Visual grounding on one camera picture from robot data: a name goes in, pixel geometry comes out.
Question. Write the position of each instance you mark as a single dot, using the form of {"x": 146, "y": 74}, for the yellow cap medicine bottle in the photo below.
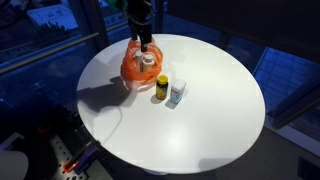
{"x": 162, "y": 88}

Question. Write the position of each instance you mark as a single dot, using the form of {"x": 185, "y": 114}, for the white cap pill bottle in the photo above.
{"x": 148, "y": 62}

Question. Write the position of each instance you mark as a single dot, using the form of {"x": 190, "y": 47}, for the metal window handrail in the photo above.
{"x": 50, "y": 50}

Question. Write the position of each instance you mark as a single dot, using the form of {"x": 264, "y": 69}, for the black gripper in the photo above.
{"x": 140, "y": 13}

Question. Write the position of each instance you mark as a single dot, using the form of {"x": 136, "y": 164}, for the orange plastic bag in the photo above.
{"x": 131, "y": 71}

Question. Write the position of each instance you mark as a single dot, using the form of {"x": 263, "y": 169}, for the white rounded object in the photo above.
{"x": 11, "y": 165}

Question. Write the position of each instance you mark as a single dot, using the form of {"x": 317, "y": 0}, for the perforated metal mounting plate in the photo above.
{"x": 63, "y": 156}

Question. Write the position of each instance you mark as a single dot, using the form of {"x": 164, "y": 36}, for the purple orange bar clamp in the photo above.
{"x": 81, "y": 158}

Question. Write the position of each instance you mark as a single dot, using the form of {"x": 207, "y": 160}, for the white bottle blue label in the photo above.
{"x": 177, "y": 91}

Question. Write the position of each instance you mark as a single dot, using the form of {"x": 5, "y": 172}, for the green wrist mount part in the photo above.
{"x": 117, "y": 4}

